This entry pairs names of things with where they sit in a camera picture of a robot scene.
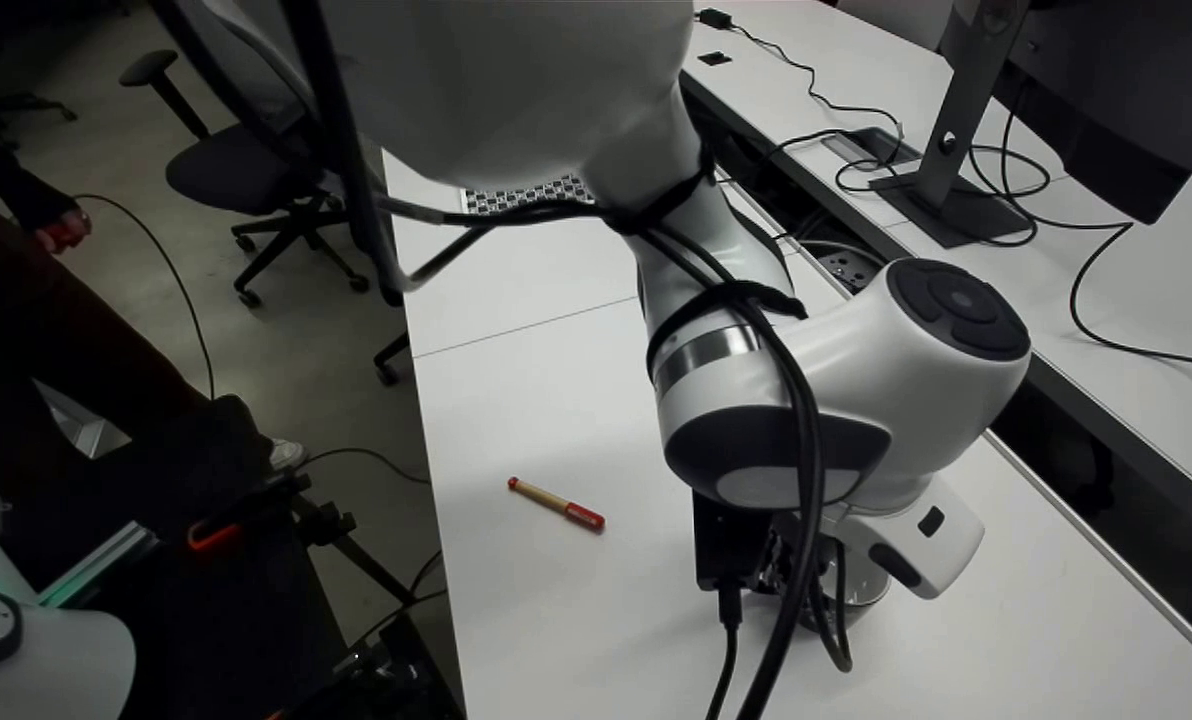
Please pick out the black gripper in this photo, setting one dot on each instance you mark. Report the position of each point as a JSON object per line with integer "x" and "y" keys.
{"x": 728, "y": 534}

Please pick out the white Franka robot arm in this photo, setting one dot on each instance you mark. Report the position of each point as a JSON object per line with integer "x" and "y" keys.
{"x": 888, "y": 362}

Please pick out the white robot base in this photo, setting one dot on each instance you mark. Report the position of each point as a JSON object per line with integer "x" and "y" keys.
{"x": 49, "y": 666}

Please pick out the tan marker with red cap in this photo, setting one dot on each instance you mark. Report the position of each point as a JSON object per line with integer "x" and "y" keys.
{"x": 557, "y": 502}

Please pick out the black tripod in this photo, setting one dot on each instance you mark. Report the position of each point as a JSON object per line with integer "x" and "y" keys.
{"x": 356, "y": 547}

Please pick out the black and white checkerboard sheet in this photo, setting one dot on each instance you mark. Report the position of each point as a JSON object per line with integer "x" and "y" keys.
{"x": 531, "y": 197}

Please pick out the dark desk socket box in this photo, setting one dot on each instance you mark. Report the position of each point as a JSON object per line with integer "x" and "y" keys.
{"x": 879, "y": 144}

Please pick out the silver monitor stand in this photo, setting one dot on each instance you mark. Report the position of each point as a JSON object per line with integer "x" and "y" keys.
{"x": 958, "y": 144}

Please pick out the small black flat object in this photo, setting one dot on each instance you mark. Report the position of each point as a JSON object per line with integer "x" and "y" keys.
{"x": 712, "y": 56}

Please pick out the orange and black clamp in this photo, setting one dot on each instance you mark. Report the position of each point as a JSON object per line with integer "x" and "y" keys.
{"x": 218, "y": 538}

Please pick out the black power adapter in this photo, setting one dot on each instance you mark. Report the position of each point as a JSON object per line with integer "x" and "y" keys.
{"x": 712, "y": 16}

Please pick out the black computer monitor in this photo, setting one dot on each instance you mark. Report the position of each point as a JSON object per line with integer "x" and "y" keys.
{"x": 1131, "y": 95}

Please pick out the black office chair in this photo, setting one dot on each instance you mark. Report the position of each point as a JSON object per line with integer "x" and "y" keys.
{"x": 243, "y": 165}

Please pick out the red shoe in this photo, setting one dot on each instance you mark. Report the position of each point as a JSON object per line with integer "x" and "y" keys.
{"x": 61, "y": 228}

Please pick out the aluminium rail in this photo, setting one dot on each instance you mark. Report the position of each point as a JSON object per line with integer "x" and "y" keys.
{"x": 97, "y": 565}

